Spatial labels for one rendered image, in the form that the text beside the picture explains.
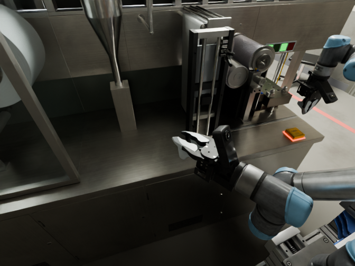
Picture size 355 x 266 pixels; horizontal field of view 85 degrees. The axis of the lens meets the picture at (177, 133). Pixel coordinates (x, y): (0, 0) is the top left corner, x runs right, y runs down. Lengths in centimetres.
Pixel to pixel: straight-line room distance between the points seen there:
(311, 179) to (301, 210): 14
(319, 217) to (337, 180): 159
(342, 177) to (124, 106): 89
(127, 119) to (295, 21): 125
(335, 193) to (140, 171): 70
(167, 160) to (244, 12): 97
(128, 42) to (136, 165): 67
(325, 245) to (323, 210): 122
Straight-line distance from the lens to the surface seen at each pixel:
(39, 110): 73
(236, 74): 108
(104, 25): 88
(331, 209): 227
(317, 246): 99
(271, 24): 152
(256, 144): 110
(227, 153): 48
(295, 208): 48
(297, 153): 137
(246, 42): 119
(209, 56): 85
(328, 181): 58
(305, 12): 167
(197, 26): 93
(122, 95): 101
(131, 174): 92
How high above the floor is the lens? 162
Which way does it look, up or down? 41 degrees down
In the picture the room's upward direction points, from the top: straight up
